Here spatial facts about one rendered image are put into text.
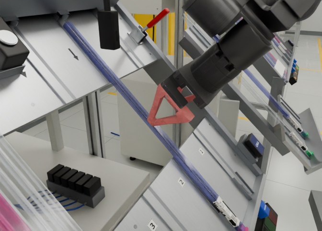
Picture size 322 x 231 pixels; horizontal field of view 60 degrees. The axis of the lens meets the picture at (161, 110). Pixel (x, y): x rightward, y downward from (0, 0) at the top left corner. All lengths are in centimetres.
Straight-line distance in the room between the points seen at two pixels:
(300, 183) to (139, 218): 167
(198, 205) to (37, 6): 43
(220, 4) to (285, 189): 165
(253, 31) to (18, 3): 34
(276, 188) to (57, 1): 166
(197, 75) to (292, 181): 166
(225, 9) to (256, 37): 5
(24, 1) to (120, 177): 56
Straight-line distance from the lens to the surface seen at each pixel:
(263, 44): 39
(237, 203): 62
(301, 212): 181
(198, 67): 41
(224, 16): 38
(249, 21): 39
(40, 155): 104
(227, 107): 89
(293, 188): 196
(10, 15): 50
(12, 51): 41
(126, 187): 83
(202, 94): 40
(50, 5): 54
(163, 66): 68
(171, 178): 50
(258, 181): 70
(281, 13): 39
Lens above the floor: 114
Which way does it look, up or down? 24 degrees down
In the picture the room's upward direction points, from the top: straight up
